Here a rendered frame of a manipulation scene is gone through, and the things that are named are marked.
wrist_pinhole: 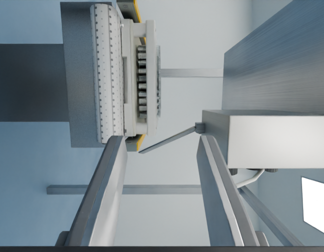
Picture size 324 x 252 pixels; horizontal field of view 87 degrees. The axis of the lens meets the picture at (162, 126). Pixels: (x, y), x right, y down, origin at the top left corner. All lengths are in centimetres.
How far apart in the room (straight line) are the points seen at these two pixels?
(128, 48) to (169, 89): 326
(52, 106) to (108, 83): 23
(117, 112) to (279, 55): 46
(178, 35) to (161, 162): 268
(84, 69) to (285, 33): 51
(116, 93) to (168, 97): 326
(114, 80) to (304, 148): 39
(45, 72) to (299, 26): 63
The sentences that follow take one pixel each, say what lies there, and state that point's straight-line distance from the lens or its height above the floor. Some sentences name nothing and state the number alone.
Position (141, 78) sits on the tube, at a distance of 42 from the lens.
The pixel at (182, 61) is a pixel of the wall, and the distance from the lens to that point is 386.
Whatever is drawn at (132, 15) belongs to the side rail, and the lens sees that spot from 42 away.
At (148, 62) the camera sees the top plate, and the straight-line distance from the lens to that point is 39.
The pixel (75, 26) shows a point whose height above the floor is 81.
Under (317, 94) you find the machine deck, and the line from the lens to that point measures 49.
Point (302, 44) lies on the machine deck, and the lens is 55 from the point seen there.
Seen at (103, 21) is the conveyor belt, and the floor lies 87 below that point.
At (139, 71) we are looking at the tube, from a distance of 42.
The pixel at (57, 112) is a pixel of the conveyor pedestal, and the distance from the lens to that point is 53.
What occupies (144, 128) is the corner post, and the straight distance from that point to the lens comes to 39.
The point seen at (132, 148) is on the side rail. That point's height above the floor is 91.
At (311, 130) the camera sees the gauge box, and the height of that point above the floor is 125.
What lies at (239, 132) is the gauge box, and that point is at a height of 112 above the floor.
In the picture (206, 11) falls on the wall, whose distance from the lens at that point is 449.
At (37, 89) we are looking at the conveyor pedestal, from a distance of 56.
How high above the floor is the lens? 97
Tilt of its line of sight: level
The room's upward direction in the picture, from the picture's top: 90 degrees clockwise
